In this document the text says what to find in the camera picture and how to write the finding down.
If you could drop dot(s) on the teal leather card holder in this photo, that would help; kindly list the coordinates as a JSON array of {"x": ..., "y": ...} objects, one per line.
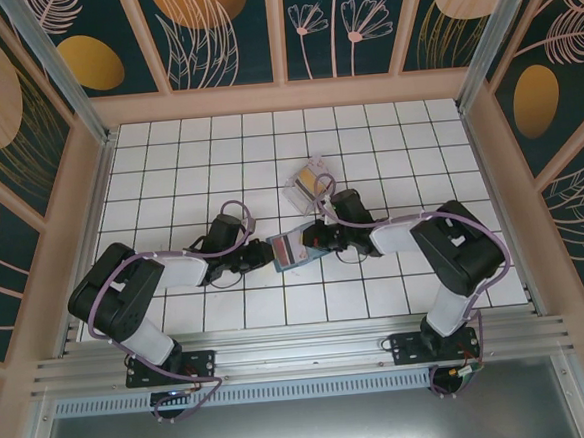
[{"x": 316, "y": 254}]

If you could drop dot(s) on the card with dark stripe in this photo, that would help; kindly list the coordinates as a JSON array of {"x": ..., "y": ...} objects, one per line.
[{"x": 286, "y": 247}]

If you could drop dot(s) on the clear acrylic card box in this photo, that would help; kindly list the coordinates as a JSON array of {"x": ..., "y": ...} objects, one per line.
[{"x": 300, "y": 196}]

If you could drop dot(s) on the yellow card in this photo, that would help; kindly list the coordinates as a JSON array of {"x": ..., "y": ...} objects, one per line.
[{"x": 305, "y": 180}]

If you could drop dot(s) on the white card with pink print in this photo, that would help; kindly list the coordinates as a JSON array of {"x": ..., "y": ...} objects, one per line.
[{"x": 319, "y": 164}]

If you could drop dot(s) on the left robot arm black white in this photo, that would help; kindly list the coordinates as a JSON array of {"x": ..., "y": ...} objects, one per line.
[{"x": 117, "y": 301}]

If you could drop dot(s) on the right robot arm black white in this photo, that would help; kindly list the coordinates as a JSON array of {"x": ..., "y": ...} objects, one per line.
[{"x": 455, "y": 253}]

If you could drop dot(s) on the grey metal sheet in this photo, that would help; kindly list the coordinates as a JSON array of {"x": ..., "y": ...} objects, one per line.
[{"x": 306, "y": 428}]

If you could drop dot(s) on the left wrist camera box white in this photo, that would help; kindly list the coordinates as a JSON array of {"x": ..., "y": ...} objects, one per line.
[{"x": 251, "y": 225}]

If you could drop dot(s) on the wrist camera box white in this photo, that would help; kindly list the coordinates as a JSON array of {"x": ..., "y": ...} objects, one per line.
[
  {"x": 327, "y": 209},
  {"x": 251, "y": 225}
]

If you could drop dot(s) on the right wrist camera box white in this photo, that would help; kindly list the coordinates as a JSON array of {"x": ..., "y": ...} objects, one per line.
[{"x": 327, "y": 209}]

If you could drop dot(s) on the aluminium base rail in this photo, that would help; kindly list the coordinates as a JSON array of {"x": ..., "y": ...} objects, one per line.
[{"x": 301, "y": 348}]

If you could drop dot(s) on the aluminium frame post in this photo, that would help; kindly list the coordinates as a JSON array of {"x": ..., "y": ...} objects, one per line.
[
  {"x": 499, "y": 24},
  {"x": 56, "y": 70}
]

